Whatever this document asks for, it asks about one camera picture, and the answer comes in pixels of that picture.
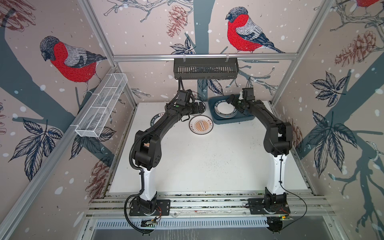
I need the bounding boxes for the green ring plate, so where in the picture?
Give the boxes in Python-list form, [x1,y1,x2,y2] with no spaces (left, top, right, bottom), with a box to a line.
[211,98,238,121]
[150,112,167,129]

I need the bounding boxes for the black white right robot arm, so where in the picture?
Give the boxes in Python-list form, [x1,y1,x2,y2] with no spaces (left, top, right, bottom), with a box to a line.
[226,88,293,214]

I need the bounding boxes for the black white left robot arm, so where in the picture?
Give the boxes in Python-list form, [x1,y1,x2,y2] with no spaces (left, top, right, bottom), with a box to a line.
[124,90,203,217]

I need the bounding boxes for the teal plastic bin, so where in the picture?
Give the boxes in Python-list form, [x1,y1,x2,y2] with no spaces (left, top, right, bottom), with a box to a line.
[208,96,255,125]

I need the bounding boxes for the orange sunburst plate back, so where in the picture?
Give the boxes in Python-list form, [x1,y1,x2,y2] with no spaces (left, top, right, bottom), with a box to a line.
[189,115,214,135]

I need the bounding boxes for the black hanging wire basket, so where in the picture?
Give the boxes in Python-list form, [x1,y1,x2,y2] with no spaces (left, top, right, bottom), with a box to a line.
[174,58,239,80]

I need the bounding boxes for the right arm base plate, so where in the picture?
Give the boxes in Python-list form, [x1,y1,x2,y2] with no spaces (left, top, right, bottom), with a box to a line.
[245,198,291,215]

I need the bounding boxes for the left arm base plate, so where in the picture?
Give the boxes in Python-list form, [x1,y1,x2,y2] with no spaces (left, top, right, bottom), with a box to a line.
[129,198,171,217]

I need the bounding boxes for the white mesh wall shelf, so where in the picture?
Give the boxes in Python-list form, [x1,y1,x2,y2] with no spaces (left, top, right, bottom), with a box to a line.
[75,73,128,138]

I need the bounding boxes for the aluminium front rail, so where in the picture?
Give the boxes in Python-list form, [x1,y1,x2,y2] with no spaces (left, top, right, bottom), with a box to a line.
[86,191,335,219]

